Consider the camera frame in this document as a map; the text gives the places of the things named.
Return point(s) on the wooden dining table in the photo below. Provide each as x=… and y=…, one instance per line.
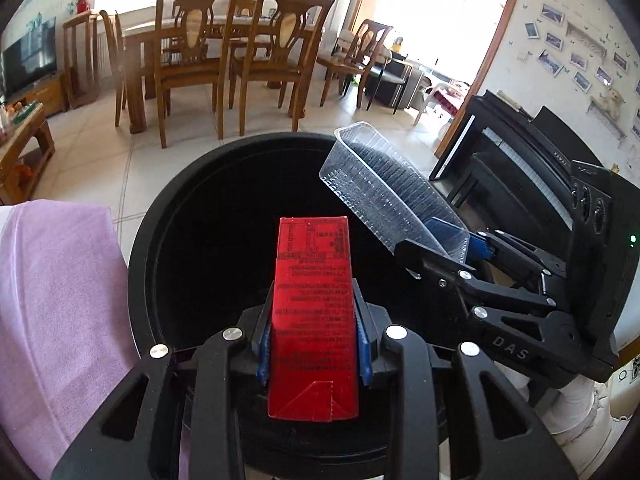
x=137, y=90

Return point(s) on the yellow bottle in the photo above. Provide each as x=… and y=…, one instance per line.
x=397, y=45

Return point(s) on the group of wall photo frames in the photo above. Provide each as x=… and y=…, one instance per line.
x=552, y=15

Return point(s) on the red carton box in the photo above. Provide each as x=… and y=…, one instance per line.
x=312, y=310

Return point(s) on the purple tablecloth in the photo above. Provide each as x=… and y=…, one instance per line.
x=60, y=310

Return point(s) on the dark low cabinet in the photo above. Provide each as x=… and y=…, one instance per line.
x=392, y=85

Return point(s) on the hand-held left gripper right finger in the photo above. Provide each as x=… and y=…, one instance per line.
x=363, y=355

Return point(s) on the wooden television cabinet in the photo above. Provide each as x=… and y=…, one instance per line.
x=47, y=95

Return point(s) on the black flat television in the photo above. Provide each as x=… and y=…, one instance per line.
x=30, y=55

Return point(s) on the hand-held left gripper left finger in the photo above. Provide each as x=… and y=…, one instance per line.
x=262, y=355

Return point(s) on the clear plastic tray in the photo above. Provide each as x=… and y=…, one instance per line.
x=370, y=180

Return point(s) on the white plastic chair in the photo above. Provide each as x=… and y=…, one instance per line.
x=440, y=100

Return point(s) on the black round trash bin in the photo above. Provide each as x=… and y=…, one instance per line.
x=215, y=240

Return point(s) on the wooden coffee table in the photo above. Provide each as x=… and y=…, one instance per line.
x=25, y=150

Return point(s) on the black upright piano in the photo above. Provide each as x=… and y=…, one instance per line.
x=500, y=170

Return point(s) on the wooden dining chair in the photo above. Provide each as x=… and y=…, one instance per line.
x=187, y=67
x=117, y=60
x=272, y=67
x=362, y=45

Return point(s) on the white plush toy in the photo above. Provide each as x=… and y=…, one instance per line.
x=612, y=100

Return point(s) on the white plastic pipe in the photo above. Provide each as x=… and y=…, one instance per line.
x=580, y=410

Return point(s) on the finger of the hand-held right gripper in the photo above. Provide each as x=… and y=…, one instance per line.
x=482, y=250
x=425, y=262

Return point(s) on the tall wooden plant stand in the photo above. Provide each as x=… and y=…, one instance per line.
x=80, y=60

